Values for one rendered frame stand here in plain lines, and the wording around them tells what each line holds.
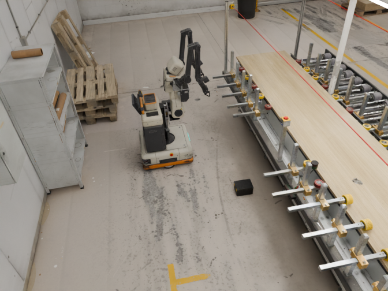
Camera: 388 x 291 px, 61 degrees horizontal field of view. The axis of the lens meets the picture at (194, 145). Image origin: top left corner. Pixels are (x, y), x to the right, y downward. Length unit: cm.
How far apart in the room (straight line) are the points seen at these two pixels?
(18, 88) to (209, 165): 239
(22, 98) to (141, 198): 169
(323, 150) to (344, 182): 42
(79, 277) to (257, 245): 181
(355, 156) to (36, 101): 314
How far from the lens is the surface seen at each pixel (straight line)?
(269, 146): 359
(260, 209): 388
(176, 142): 431
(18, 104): 373
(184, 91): 390
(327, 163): 321
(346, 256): 294
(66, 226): 404
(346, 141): 352
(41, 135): 390
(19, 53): 405
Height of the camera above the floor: 296
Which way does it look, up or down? 39 degrees down
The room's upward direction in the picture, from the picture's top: 3 degrees counter-clockwise
